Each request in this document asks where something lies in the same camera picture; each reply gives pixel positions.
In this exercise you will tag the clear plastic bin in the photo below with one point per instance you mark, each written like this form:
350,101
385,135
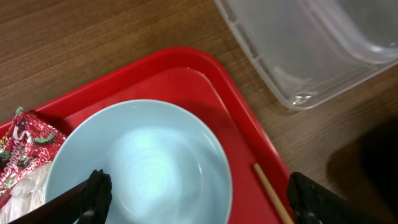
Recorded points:
309,51

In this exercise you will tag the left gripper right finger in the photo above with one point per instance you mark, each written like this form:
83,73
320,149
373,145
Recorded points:
311,203

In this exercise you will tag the red snack wrapper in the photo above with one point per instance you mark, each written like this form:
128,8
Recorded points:
28,144

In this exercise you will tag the wooden chopstick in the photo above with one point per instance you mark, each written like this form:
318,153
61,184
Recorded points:
278,205

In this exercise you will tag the white napkin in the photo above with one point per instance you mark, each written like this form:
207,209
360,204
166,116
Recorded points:
27,194

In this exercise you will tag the small light blue plate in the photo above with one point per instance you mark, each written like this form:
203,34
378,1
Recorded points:
165,164

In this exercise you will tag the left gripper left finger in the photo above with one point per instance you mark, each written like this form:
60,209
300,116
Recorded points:
86,203

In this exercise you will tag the black waste tray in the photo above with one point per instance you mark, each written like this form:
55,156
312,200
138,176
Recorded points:
365,171

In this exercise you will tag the red plastic tray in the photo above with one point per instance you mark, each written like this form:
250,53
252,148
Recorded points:
197,82

